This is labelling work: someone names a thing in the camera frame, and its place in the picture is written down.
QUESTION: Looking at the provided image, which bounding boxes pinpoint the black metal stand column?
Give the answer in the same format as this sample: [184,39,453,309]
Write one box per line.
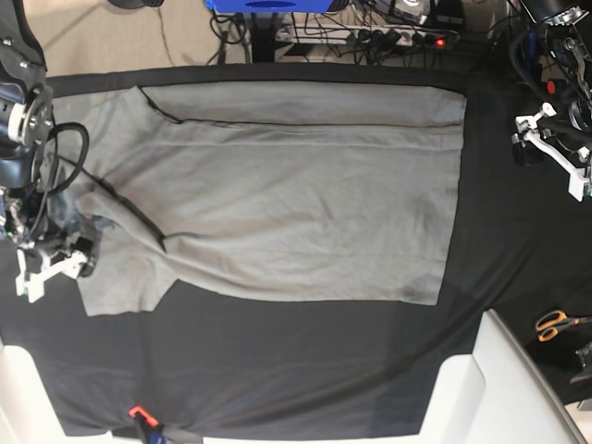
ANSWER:
[246,12,284,64]

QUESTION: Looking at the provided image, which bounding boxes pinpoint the grey T-shirt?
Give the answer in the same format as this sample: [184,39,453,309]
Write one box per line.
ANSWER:
[50,82,467,316]

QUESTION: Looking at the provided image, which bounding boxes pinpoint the red black clamp right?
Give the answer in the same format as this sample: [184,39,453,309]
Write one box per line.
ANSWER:
[546,80,556,95]

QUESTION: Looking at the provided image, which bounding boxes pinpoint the blue plastic box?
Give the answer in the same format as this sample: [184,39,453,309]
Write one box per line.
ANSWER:
[204,0,333,14]

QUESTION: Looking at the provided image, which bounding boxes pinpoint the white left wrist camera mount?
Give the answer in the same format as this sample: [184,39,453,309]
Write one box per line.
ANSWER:
[512,102,591,202]

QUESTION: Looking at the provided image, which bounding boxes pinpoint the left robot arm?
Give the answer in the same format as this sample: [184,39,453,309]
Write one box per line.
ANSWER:
[508,1,591,167]

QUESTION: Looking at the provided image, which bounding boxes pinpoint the black table cloth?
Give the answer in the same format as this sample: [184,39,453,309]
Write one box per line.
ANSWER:
[1,65,591,440]

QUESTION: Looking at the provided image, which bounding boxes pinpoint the red black clamp bottom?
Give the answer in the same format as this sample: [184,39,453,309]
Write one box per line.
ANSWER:
[128,405,167,444]

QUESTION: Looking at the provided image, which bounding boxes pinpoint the blue clamp on frame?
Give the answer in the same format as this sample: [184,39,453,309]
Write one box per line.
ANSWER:
[523,31,539,82]

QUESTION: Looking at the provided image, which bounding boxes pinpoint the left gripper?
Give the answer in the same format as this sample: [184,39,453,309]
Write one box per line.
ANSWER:
[513,104,591,167]

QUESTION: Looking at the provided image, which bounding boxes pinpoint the orange handled scissors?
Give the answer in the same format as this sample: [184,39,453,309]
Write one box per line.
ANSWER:
[535,310,591,342]

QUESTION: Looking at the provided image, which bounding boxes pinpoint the white power strip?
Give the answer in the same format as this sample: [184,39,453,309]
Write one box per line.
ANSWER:
[276,23,460,50]

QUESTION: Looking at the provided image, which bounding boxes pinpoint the red black clamp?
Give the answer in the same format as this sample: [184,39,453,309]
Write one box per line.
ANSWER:
[128,405,167,444]
[546,80,556,95]

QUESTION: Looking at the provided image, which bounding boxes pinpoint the small black metal bracket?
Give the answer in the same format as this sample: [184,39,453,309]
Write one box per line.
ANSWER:
[570,342,592,384]

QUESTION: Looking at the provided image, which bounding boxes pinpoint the white base housing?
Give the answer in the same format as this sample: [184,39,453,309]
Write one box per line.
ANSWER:
[1,345,66,443]
[419,310,586,444]

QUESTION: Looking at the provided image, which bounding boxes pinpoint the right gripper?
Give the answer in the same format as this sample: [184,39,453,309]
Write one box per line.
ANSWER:
[16,231,97,278]

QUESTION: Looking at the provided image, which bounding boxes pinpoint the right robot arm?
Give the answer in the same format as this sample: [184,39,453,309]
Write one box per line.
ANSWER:
[1,1,94,277]

